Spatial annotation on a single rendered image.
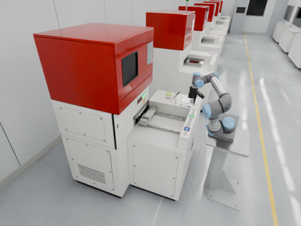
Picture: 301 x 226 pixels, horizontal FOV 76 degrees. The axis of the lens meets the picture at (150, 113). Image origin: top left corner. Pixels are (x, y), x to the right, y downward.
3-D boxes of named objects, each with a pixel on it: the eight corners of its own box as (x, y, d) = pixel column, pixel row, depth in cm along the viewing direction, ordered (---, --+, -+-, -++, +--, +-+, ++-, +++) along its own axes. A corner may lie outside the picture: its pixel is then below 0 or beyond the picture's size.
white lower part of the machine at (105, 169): (74, 183, 250) (59, 132, 207) (107, 144, 316) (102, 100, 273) (122, 202, 229) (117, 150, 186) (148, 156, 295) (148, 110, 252)
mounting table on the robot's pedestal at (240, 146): (246, 139, 224) (250, 130, 217) (245, 166, 190) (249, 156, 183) (207, 129, 239) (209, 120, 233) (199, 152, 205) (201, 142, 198)
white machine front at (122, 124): (114, 149, 187) (111, 114, 166) (146, 109, 252) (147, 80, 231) (118, 149, 186) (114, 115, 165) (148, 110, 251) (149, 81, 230)
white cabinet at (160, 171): (129, 188, 245) (126, 138, 202) (155, 142, 322) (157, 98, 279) (178, 206, 226) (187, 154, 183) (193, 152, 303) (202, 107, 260)
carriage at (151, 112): (139, 124, 218) (139, 122, 217) (151, 109, 247) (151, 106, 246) (145, 125, 216) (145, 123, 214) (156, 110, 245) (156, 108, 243)
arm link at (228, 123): (236, 128, 190) (238, 126, 177) (222, 132, 193) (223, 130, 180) (231, 117, 194) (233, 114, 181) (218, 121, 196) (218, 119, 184)
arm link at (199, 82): (206, 77, 175) (203, 73, 184) (195, 82, 177) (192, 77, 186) (208, 85, 179) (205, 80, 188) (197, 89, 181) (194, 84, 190)
